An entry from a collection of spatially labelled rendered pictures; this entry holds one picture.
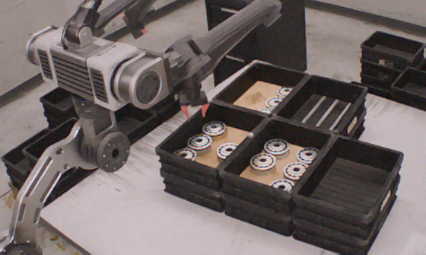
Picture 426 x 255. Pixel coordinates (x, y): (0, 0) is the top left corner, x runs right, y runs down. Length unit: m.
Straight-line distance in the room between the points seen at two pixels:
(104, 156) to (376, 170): 1.04
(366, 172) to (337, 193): 0.17
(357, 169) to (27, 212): 1.24
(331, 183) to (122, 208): 0.85
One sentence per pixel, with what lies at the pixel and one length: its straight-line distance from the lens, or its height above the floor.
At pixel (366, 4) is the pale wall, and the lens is 5.48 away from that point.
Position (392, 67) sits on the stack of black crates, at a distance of 3.59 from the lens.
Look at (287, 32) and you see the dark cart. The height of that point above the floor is 0.55.
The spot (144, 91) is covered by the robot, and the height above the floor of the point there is 1.45.
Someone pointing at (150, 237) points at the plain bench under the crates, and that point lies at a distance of 2.10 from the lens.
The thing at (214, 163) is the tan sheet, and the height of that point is 0.83.
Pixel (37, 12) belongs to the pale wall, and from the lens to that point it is 4.89.
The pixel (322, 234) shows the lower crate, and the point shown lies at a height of 0.78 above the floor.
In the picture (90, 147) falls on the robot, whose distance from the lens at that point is 1.80.
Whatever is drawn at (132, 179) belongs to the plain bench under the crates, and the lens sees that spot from 2.39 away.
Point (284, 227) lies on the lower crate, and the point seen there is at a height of 0.75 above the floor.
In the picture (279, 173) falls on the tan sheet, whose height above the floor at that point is 0.83.
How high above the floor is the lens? 2.16
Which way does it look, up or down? 33 degrees down
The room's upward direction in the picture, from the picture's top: 6 degrees counter-clockwise
